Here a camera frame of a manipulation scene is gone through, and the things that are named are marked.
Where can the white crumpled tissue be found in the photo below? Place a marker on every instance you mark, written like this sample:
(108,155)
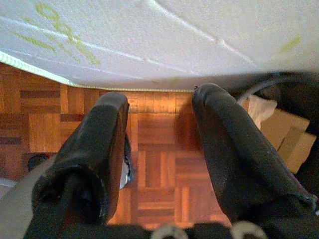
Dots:
(259,107)

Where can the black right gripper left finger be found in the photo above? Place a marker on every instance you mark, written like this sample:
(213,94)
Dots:
(87,154)

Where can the black robot right foot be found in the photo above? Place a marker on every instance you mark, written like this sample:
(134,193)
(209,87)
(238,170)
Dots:
(37,161)

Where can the white cloth with green print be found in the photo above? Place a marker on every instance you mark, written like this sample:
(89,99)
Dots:
(159,37)

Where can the brown cardboard piece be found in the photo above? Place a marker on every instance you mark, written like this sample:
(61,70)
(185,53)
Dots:
(299,152)
(281,124)

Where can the grey robot right leg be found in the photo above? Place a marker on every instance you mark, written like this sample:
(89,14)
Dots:
(15,206)

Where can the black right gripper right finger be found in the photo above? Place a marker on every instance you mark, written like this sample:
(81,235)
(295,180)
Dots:
(236,154)

